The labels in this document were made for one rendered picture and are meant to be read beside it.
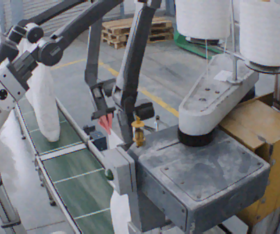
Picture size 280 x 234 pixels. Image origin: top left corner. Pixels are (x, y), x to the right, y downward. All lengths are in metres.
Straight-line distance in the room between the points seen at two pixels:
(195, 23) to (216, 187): 0.46
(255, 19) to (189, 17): 0.26
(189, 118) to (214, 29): 0.29
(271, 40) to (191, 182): 0.37
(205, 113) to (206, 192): 0.20
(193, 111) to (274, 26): 0.30
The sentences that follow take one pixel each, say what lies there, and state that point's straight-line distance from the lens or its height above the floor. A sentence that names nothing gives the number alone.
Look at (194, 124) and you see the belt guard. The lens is 0.78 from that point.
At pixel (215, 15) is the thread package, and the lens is 0.94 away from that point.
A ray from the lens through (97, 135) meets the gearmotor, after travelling 2.81.
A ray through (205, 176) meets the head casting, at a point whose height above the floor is 1.34.
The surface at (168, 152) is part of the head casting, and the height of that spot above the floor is 1.34.
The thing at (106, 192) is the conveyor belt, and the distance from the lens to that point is 2.22.
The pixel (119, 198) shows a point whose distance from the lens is 1.46.
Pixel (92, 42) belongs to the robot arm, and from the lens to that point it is 1.52.
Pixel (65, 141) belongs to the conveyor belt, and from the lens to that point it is 2.82.
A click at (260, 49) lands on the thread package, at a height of 1.57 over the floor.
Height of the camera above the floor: 1.77
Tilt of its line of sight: 27 degrees down
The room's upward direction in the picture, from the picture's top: 4 degrees counter-clockwise
